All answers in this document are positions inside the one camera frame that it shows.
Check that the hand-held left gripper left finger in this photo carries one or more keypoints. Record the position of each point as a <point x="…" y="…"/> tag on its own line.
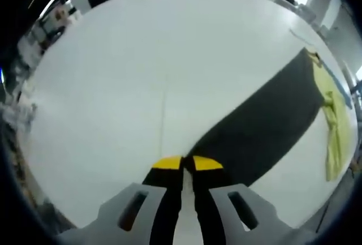
<point x="113" y="222"/>

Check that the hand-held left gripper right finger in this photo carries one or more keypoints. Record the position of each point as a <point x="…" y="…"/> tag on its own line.
<point x="260" y="225"/>

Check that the yellow blue grey garment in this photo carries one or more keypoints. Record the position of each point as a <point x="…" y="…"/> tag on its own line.
<point x="268" y="120"/>

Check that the ceiling light strip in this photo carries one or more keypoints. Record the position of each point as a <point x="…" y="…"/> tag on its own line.
<point x="51" y="3"/>

